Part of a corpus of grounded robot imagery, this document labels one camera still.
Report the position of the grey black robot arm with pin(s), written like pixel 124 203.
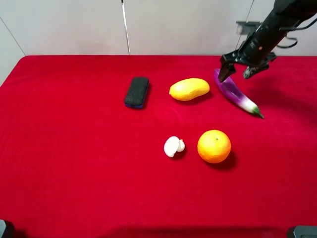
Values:
pixel 286 16

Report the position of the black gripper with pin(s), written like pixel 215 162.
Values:
pixel 254 52

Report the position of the white toy mushroom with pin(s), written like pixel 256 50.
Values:
pixel 173 145

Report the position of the purple toy eggplant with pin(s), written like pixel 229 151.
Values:
pixel 232 93

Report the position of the blue black board eraser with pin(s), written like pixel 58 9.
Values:
pixel 137 92

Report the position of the yellow toy mango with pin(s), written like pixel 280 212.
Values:
pixel 189 89

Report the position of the orange toy orange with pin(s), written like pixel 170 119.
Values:
pixel 214 146

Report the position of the red velvet table cloth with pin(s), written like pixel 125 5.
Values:
pixel 75 162

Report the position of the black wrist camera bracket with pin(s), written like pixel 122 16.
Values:
pixel 247 27

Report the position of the white wall seam strip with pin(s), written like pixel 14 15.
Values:
pixel 125 26

